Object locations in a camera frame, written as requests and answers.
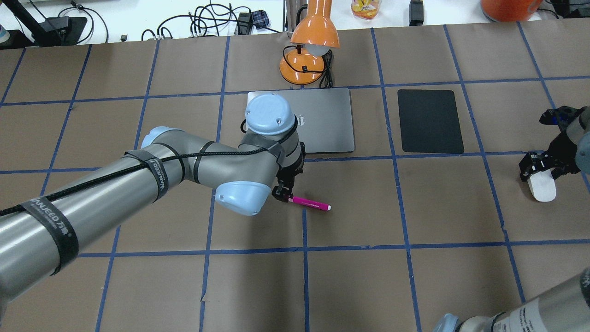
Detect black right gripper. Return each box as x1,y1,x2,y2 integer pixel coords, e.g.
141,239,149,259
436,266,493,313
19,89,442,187
519,107,582,182

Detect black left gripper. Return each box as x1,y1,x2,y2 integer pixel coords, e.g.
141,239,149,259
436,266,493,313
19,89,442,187
271,143,306,202

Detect white computer mouse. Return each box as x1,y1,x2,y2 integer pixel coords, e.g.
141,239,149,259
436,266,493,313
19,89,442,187
526,170,557,202

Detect pink marker pen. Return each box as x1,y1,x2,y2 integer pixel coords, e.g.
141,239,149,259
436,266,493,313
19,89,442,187
287,196,331,211

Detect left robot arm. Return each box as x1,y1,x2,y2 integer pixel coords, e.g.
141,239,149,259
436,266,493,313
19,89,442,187
0,93,304,309

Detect black mousepad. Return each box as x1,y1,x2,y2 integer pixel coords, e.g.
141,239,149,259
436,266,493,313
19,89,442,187
397,89,465,154

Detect silver apple laptop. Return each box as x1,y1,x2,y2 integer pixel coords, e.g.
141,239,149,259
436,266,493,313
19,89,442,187
272,88,355,154

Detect orange cylindrical container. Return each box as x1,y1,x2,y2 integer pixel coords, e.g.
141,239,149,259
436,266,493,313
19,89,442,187
480,0,543,22

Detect orange desk lamp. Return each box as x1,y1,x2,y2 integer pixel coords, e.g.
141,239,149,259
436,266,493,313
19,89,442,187
279,0,341,85

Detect black power adapter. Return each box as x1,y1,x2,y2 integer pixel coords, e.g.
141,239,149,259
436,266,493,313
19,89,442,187
408,0,425,27

